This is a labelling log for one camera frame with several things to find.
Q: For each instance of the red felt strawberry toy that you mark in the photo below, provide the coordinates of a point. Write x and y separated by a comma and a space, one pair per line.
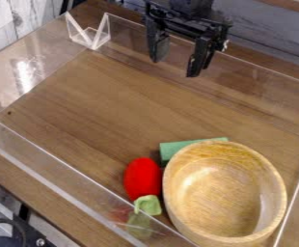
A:
142, 178

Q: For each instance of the wooden bowl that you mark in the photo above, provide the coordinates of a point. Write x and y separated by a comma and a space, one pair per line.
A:
224, 194

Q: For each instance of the black clamp base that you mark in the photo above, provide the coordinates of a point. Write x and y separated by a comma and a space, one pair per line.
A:
34, 239

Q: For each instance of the clear acrylic corner bracket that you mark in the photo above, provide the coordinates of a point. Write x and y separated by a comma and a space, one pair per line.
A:
89, 37

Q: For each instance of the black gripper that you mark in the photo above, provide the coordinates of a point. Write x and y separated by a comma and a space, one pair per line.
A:
188, 18

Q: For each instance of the clear acrylic front wall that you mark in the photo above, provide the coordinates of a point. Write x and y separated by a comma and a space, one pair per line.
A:
84, 209

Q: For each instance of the green rectangular block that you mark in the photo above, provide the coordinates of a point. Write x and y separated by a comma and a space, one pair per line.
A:
169, 148

